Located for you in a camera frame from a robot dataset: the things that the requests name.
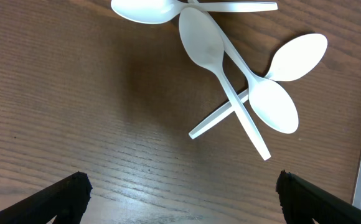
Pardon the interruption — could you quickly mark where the white spoon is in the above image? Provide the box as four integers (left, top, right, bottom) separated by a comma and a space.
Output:
111, 0, 278, 24

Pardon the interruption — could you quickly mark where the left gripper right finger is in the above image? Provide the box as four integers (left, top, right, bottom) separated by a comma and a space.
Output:
276, 170, 361, 224

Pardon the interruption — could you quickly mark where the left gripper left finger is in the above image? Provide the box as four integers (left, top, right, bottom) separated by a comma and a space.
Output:
0, 172, 92, 223

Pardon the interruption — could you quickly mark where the white spoon bowl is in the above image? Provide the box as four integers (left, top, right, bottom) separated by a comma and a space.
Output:
203, 12, 299, 134
188, 33, 329, 140

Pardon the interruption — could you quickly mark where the white spoon crossing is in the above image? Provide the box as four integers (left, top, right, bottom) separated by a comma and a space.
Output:
179, 7, 271, 160

